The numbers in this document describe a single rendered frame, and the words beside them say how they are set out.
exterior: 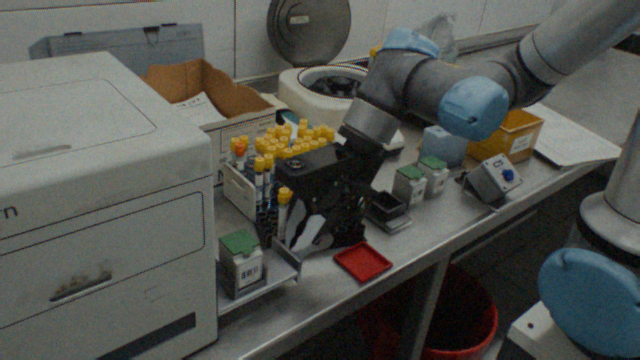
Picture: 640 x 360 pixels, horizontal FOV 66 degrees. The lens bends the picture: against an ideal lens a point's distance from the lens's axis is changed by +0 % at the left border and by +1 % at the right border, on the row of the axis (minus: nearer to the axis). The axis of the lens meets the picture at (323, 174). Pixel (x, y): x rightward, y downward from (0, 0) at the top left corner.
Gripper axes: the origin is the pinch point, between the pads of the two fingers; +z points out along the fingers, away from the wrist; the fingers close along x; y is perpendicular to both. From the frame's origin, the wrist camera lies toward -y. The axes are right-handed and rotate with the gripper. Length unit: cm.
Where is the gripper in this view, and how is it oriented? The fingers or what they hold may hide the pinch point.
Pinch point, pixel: (289, 253)
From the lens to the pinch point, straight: 72.9
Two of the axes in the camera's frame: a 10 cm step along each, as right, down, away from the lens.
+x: -6.4, -4.6, 6.2
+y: 6.2, 1.8, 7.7
